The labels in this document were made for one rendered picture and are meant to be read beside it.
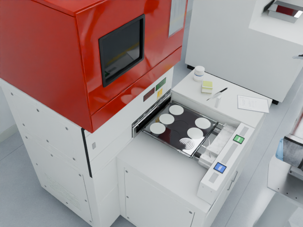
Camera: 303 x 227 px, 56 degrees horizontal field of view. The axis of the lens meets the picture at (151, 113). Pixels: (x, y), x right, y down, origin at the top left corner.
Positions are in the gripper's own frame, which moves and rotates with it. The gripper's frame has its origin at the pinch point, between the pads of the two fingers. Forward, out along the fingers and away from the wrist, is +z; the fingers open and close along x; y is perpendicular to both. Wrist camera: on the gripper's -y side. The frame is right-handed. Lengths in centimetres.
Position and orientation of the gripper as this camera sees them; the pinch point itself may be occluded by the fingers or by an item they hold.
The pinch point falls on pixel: (298, 65)
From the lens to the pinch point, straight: 235.9
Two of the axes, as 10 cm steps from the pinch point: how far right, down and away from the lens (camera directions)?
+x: -7.3, -6.7, -1.4
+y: 5.9, -7.3, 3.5
